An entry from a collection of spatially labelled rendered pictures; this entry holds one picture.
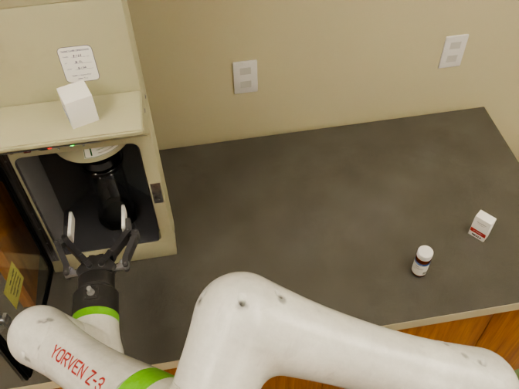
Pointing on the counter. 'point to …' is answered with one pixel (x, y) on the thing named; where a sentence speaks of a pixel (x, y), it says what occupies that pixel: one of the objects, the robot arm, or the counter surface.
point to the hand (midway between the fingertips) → (97, 218)
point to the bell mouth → (90, 153)
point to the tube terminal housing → (86, 21)
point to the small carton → (78, 104)
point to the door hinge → (28, 206)
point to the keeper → (157, 193)
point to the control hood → (79, 135)
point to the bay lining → (69, 184)
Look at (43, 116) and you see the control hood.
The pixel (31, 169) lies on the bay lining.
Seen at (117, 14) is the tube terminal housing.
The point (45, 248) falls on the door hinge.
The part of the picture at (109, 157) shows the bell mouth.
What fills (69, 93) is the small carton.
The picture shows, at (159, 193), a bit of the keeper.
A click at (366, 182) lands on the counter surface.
